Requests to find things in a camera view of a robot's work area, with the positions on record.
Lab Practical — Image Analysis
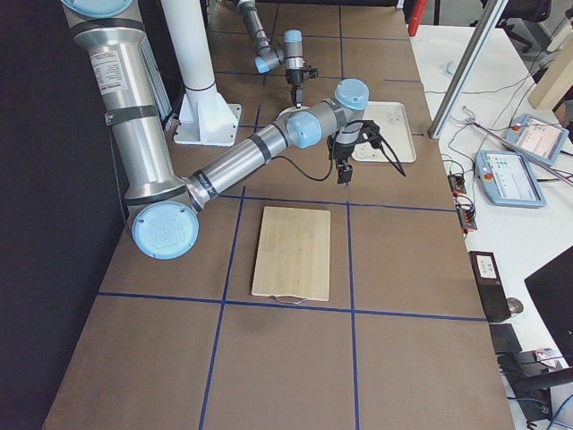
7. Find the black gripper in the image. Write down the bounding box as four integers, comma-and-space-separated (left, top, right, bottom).
286, 69, 305, 108
336, 158, 354, 185

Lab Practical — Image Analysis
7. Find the white round plate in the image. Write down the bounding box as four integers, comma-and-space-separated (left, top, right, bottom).
277, 106, 309, 122

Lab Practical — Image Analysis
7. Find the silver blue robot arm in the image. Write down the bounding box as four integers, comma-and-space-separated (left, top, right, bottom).
235, 0, 309, 108
63, 1, 369, 260

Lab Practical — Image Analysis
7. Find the cream bear serving tray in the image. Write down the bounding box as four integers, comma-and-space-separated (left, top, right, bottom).
352, 101, 416, 163

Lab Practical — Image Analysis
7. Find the light wooden cutting board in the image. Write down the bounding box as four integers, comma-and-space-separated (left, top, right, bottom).
252, 206, 330, 304

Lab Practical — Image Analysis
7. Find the upper orange black connector block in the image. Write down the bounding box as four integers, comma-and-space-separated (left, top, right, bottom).
448, 174, 466, 196

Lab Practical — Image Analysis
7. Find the orange black connector block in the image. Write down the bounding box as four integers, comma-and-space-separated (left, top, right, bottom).
456, 202, 477, 234
448, 174, 466, 196

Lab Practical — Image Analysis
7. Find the lower orange black connector block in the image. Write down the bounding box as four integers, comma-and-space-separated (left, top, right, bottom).
456, 202, 477, 234

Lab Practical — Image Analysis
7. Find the near blue teach pendant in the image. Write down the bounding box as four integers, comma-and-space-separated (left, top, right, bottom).
475, 150, 546, 208

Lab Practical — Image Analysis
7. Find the blue teach pendant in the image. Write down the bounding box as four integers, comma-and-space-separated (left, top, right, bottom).
475, 150, 546, 208
506, 114, 569, 166

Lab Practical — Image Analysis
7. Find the far blue teach pendant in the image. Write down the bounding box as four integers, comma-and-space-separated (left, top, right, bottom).
506, 114, 569, 166

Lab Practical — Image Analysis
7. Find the black box with label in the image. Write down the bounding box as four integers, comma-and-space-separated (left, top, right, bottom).
468, 251, 511, 323

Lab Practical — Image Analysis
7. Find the black monitor corner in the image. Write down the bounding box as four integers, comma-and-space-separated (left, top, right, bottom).
525, 252, 572, 364

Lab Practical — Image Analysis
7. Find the white camera post with base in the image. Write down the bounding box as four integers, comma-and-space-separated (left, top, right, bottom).
161, 0, 242, 147

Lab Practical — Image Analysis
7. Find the aluminium frame post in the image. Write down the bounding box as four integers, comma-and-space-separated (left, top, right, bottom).
428, 0, 509, 140

